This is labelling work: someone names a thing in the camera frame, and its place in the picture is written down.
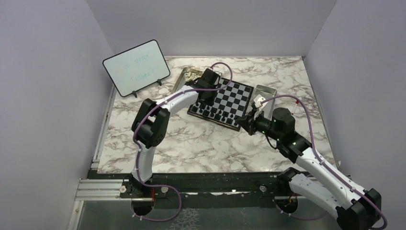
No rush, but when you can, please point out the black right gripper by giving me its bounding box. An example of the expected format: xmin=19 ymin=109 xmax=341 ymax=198
xmin=236 ymin=108 xmax=282 ymax=141

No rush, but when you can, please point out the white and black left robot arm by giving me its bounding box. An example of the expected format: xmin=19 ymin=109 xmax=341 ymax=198
xmin=131 ymin=68 xmax=221 ymax=197

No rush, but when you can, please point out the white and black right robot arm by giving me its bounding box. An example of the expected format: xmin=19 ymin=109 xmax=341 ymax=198
xmin=236 ymin=108 xmax=382 ymax=230

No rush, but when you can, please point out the pile of white chess pieces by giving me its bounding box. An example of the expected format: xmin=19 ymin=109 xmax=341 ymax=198
xmin=184 ymin=71 xmax=203 ymax=82

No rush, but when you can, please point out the black and silver chessboard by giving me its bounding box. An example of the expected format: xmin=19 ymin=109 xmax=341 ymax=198
xmin=187 ymin=81 xmax=254 ymax=131

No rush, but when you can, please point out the pink tin box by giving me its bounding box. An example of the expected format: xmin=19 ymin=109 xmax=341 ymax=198
xmin=251 ymin=85 xmax=277 ymax=119

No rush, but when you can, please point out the red capped marker pen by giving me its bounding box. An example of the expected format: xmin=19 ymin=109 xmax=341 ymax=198
xmin=291 ymin=100 xmax=300 ymax=115

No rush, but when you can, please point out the small whiteboard with stand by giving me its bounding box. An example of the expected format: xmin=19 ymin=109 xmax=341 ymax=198
xmin=102 ymin=39 xmax=170 ymax=97

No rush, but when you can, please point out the black mounting rail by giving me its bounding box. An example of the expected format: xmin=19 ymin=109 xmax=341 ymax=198
xmin=75 ymin=170 xmax=300 ymax=209

